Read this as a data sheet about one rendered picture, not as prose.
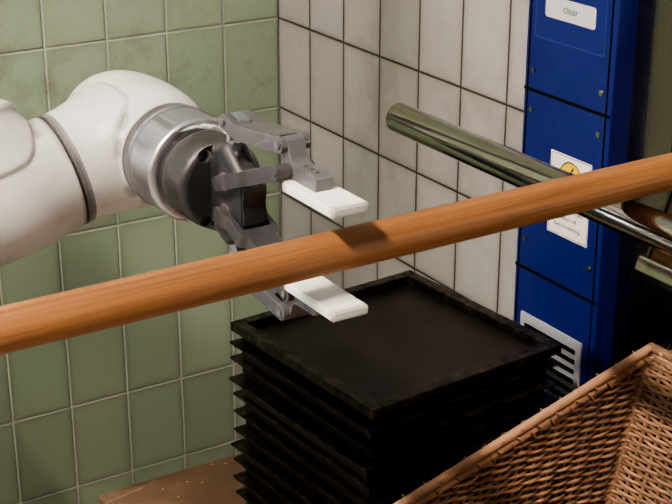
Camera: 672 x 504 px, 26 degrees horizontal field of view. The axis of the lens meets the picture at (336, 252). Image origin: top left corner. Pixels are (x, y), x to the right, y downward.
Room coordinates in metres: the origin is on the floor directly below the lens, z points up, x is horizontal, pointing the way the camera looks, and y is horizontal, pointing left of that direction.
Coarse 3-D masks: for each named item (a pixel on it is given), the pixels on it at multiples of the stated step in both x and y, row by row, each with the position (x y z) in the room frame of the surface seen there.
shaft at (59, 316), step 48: (528, 192) 1.04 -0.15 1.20; (576, 192) 1.06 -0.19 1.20; (624, 192) 1.08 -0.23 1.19; (288, 240) 0.95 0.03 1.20; (336, 240) 0.95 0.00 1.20; (384, 240) 0.97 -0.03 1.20; (432, 240) 0.99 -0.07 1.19; (96, 288) 0.86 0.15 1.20; (144, 288) 0.87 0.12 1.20; (192, 288) 0.89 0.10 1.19; (240, 288) 0.90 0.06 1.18; (0, 336) 0.82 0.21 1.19; (48, 336) 0.83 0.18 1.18
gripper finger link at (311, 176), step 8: (288, 136) 1.00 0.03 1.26; (296, 136) 1.00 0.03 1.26; (288, 144) 1.00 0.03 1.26; (296, 144) 1.00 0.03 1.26; (304, 144) 1.00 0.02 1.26; (288, 152) 1.00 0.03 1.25; (296, 152) 1.00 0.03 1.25; (304, 152) 1.00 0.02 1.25; (288, 160) 1.00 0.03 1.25; (296, 160) 0.99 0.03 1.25; (304, 160) 1.00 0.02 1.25; (296, 168) 0.99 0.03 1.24; (304, 168) 0.98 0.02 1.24; (312, 168) 0.98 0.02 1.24; (320, 168) 0.98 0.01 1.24; (296, 176) 0.99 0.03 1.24; (304, 176) 0.98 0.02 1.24; (312, 176) 0.97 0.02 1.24; (320, 176) 0.97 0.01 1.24; (328, 176) 0.97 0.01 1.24; (304, 184) 0.98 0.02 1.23; (312, 184) 0.97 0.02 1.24; (320, 184) 0.97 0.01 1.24; (328, 184) 0.97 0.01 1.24
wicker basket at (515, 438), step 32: (640, 352) 1.50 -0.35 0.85; (608, 384) 1.47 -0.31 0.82; (640, 384) 1.51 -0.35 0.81; (544, 416) 1.42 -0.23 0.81; (576, 416) 1.45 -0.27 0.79; (608, 416) 1.49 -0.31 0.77; (640, 416) 1.49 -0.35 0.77; (512, 448) 1.40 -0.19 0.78; (544, 448) 1.43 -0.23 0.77; (576, 448) 1.46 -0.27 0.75; (608, 448) 1.48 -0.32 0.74; (640, 448) 1.48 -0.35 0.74; (448, 480) 1.35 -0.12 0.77; (480, 480) 1.38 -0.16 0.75; (512, 480) 1.41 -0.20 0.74; (544, 480) 1.43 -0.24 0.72; (576, 480) 1.45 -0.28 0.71; (608, 480) 1.49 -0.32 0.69
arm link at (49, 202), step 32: (0, 128) 1.14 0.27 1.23; (32, 128) 1.17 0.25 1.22; (0, 160) 1.13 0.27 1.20; (32, 160) 1.14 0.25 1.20; (64, 160) 1.15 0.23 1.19; (0, 192) 1.12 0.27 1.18; (32, 192) 1.13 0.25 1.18; (64, 192) 1.14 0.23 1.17; (0, 224) 1.11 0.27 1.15; (32, 224) 1.12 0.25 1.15; (64, 224) 1.15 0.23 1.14; (0, 256) 1.12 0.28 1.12
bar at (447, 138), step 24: (408, 120) 1.36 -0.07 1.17; (432, 120) 1.34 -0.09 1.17; (432, 144) 1.32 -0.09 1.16; (456, 144) 1.29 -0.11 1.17; (480, 144) 1.27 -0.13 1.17; (480, 168) 1.26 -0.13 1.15; (504, 168) 1.23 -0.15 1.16; (528, 168) 1.20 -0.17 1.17; (552, 168) 1.19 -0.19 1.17; (600, 216) 1.12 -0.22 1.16; (624, 216) 1.09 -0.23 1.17; (648, 216) 1.08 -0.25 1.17; (648, 240) 1.07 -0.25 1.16
